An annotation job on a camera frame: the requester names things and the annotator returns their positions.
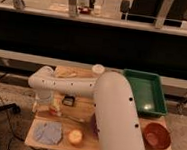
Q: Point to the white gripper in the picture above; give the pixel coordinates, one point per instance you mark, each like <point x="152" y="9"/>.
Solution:
<point x="44" y="100"/>

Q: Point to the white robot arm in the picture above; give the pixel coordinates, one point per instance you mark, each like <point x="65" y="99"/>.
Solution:
<point x="115" y="110"/>

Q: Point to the black square cup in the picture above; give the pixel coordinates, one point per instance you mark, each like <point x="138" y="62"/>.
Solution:
<point x="68" y="101"/>

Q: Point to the blue cloth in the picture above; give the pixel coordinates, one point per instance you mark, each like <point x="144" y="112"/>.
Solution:
<point x="48" y="133"/>

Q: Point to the yellow apple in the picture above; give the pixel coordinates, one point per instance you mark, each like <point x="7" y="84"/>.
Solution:
<point x="75" y="137"/>

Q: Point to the purple plate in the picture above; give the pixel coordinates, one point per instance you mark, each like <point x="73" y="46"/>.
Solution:
<point x="93" y="124"/>

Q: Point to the white cup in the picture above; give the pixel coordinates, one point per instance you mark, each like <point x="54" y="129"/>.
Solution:
<point x="97" y="70"/>

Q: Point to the green plastic tray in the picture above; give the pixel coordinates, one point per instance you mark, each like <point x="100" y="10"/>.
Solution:
<point x="148" y="93"/>

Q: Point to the orange bowl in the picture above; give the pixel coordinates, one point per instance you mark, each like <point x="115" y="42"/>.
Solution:
<point x="157" y="136"/>

